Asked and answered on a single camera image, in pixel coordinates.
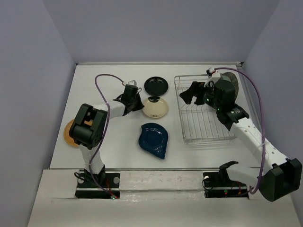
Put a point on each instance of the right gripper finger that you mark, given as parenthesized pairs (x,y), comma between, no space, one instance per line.
(193,91)
(199,99)

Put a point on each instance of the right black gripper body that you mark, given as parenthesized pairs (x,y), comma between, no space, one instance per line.
(209,99)

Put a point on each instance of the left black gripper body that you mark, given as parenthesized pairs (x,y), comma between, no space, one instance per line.
(132,101)

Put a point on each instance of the cream round plate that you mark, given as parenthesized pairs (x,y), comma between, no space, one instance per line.
(155,107)

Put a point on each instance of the grey deer pattern plate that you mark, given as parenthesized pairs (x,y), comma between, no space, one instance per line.
(233,79)

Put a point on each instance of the black round plate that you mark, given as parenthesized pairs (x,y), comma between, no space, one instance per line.
(156,86)

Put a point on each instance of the dark blue leaf-shaped plate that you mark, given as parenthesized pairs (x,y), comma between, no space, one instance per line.
(154,139)

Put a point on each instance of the orange woven pattern plate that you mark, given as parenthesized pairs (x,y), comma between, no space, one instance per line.
(67,138)

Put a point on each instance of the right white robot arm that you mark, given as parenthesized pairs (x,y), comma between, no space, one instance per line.
(278,175)

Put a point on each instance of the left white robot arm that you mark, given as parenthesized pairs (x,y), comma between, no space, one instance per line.
(90,126)

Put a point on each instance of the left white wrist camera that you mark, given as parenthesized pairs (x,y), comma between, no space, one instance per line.
(131,82)

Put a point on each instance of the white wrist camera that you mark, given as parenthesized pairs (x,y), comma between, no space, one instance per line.
(213,75)
(131,82)

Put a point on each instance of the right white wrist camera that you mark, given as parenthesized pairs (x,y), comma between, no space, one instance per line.
(213,75)

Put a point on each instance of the metal wire dish rack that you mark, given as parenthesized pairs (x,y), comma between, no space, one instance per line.
(198,123)

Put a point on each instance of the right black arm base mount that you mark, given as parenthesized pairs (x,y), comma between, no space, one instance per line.
(214,187)

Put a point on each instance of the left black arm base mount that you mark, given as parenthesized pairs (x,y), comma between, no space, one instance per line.
(87,189)

